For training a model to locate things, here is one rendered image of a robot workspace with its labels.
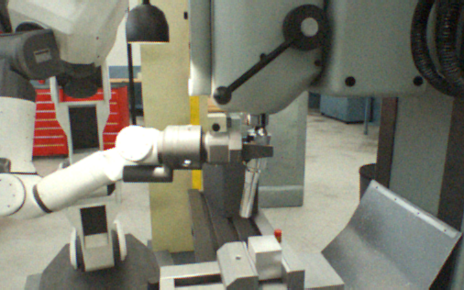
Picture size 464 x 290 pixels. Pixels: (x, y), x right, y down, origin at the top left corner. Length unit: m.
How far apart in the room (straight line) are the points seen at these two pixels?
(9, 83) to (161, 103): 1.68
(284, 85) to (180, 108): 1.84
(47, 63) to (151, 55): 1.59
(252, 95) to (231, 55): 0.08
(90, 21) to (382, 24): 0.61
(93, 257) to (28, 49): 0.88
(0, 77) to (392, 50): 0.72
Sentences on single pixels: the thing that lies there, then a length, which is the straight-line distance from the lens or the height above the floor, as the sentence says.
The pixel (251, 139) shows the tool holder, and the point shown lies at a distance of 0.70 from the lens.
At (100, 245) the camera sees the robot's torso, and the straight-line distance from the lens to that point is 1.44.
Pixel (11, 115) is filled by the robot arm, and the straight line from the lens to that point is 0.81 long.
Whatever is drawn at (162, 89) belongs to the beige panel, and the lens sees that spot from 2.41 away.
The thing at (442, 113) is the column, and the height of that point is 1.30.
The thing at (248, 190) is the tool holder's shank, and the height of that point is 1.15.
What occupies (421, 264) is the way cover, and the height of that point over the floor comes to 1.00.
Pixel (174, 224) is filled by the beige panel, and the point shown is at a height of 0.25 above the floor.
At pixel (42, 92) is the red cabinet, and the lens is 5.56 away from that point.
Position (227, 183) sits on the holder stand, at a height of 1.04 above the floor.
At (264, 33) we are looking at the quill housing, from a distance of 0.61.
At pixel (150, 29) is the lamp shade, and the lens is 0.61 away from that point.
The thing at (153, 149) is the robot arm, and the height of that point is 1.24.
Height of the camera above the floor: 1.41
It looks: 14 degrees down
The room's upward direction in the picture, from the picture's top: straight up
